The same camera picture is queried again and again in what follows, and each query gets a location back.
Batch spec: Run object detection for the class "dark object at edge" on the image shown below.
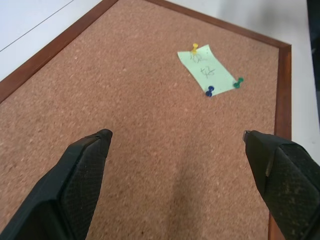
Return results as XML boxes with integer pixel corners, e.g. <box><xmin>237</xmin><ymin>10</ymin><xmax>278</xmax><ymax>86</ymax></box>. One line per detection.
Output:
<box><xmin>306</xmin><ymin>0</ymin><xmax>320</xmax><ymax>92</ymax></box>

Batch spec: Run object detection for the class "cork board with wooden frame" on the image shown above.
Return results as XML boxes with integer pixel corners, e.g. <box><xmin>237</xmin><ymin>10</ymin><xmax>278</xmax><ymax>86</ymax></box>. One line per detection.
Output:
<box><xmin>0</xmin><ymin>0</ymin><xmax>292</xmax><ymax>240</ymax></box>

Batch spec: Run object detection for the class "light green paper note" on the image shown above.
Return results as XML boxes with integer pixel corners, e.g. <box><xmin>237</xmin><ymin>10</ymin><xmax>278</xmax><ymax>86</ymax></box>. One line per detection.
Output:
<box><xmin>177</xmin><ymin>44</ymin><xmax>238</xmax><ymax>96</ymax></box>

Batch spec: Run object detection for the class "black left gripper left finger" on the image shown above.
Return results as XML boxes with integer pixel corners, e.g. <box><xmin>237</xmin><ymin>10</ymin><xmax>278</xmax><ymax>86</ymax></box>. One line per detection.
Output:
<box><xmin>0</xmin><ymin>128</ymin><xmax>114</xmax><ymax>240</ymax></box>

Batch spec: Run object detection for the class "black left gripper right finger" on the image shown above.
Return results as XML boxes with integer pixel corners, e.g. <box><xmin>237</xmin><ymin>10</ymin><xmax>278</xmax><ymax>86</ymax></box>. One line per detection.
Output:
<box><xmin>241</xmin><ymin>129</ymin><xmax>320</xmax><ymax>240</ymax></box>

